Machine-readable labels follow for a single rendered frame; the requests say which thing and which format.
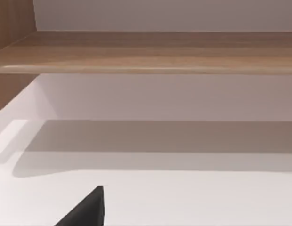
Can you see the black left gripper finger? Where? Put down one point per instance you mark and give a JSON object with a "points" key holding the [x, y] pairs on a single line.
{"points": [[91, 208]]}

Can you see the wooden open shelf unit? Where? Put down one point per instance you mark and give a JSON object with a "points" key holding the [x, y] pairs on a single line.
{"points": [[146, 51]]}

